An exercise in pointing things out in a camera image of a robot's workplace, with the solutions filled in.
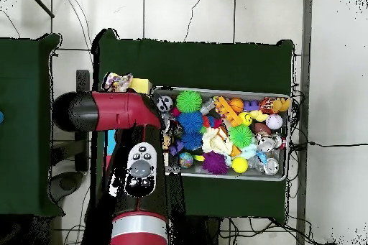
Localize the shallow metal mesh bin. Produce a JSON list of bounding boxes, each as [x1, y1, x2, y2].
[[152, 85, 292, 182]]

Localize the polka dot cloth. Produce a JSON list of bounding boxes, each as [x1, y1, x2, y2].
[[101, 72, 134, 93]]

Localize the dark green table cloth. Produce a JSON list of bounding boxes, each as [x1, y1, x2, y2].
[[0, 33, 65, 218], [90, 28, 295, 224]]

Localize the red and blue spiky toy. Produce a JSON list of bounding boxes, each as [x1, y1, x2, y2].
[[202, 114, 224, 129]]

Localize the black and white soccer ball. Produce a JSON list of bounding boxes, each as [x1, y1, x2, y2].
[[156, 95, 175, 113]]

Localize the white baseball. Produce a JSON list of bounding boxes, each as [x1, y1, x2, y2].
[[265, 113, 284, 131]]

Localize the wooden box with three holes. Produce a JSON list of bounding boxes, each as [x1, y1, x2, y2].
[[103, 77, 152, 171]]

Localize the yellow smiley face ball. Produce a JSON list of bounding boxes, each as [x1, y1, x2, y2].
[[238, 111, 253, 127]]

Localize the black tripod leg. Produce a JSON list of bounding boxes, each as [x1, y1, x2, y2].
[[24, 0, 55, 19]]

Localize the blue spiky rubber ball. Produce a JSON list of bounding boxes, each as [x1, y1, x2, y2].
[[175, 111, 204, 134]]

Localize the purple spiky ball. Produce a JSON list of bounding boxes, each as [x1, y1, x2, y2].
[[201, 150, 229, 175]]

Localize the orange toy building brick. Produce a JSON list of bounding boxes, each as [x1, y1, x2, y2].
[[214, 96, 243, 128]]

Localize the black floor cable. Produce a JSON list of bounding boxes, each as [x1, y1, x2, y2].
[[290, 140, 368, 149]]

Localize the green spiky rubber ball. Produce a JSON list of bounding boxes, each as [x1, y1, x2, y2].
[[228, 124, 253, 149], [175, 90, 203, 114]]

